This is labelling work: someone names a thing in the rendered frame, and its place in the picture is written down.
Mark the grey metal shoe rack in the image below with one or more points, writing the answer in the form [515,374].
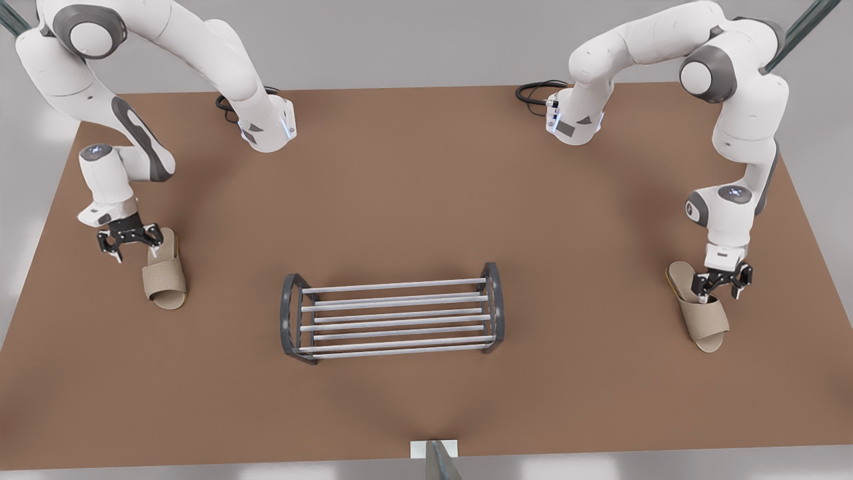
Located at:
[393,313]

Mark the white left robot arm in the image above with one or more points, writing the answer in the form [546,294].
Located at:
[746,126]

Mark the silver frame post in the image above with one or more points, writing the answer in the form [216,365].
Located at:
[800,30]
[440,461]
[12,20]

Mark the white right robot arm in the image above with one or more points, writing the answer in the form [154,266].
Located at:
[166,40]

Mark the beige slipper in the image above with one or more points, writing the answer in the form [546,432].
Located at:
[164,273]
[703,316]

